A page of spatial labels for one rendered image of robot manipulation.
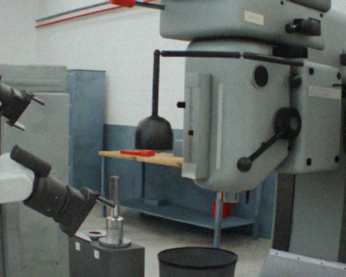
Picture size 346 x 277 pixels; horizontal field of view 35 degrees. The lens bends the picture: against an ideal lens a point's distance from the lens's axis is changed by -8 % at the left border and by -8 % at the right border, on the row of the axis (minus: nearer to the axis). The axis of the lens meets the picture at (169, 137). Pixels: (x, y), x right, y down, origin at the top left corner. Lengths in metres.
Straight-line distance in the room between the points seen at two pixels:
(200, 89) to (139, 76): 7.12
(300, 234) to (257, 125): 0.53
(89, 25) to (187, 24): 8.33
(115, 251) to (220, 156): 0.47
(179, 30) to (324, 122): 0.40
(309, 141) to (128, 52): 7.32
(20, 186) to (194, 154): 0.37
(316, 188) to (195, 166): 0.51
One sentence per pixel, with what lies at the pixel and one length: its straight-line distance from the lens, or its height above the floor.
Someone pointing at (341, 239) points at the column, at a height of 1.14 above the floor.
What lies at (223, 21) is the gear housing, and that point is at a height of 1.65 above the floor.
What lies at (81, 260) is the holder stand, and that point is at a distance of 1.62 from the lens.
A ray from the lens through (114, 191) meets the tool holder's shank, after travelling 1.53.
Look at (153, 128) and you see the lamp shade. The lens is 1.06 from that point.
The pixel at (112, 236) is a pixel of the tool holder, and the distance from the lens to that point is 1.54.
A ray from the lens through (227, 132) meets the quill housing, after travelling 1.15.
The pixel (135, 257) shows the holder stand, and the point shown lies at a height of 1.08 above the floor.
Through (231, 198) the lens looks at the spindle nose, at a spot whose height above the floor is 1.29.
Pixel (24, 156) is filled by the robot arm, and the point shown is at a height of 1.37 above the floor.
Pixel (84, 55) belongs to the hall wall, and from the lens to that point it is 9.51.
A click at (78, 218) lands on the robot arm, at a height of 1.22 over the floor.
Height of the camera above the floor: 1.48
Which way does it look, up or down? 3 degrees down
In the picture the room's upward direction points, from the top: 2 degrees clockwise
